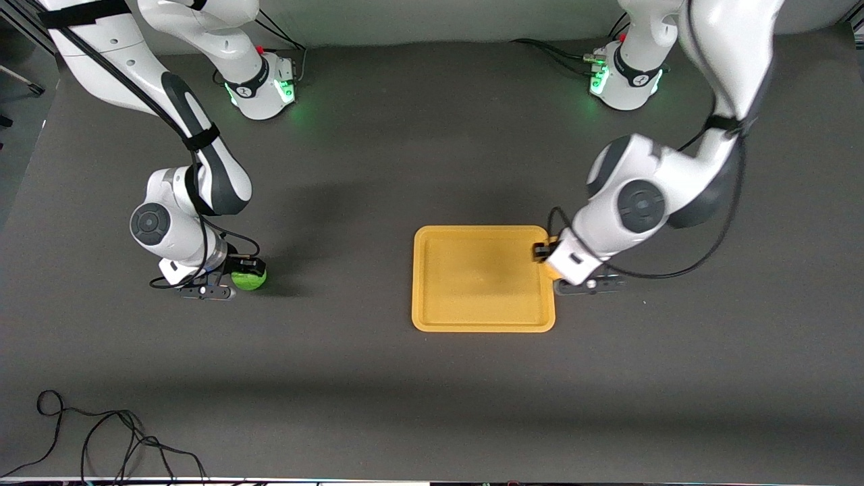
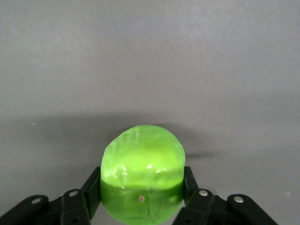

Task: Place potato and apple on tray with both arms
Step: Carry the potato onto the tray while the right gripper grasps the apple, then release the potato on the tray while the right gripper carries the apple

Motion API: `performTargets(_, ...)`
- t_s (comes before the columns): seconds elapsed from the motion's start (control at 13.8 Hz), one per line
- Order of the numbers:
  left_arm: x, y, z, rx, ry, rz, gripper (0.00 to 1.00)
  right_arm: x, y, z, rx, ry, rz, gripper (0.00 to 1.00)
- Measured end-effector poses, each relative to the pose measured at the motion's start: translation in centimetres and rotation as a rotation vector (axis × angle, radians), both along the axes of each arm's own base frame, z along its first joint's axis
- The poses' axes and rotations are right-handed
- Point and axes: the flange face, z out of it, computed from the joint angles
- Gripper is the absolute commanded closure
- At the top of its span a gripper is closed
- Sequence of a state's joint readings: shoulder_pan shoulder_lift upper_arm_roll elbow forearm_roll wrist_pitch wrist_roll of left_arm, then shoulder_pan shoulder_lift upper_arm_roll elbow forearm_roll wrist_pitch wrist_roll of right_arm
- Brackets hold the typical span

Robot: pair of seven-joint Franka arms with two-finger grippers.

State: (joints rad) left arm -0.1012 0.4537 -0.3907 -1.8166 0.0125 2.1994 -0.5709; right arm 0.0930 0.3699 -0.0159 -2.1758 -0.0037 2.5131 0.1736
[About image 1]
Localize yellow plastic tray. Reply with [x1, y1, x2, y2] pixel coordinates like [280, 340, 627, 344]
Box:
[412, 225, 556, 333]

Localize grey metal stand leg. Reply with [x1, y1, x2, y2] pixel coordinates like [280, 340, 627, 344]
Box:
[0, 65, 45, 97]

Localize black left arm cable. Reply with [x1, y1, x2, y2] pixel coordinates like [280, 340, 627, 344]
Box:
[547, 67, 750, 281]

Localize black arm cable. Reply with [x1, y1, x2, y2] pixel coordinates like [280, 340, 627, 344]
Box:
[547, 67, 750, 281]
[40, 13, 261, 291]

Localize loose black table cable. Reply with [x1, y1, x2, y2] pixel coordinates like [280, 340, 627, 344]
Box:
[0, 390, 210, 484]

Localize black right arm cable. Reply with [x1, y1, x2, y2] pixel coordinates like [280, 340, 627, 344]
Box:
[40, 13, 261, 291]

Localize black left base cables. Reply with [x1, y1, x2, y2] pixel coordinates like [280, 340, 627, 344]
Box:
[510, 37, 601, 76]

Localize black base cables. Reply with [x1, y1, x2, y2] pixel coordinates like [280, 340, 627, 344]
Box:
[510, 37, 601, 76]
[255, 8, 310, 85]

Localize black right base cables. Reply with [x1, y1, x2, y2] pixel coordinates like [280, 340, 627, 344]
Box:
[255, 8, 310, 85]

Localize wide black velcro strap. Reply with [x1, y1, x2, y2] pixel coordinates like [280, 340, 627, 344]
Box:
[37, 0, 132, 29]

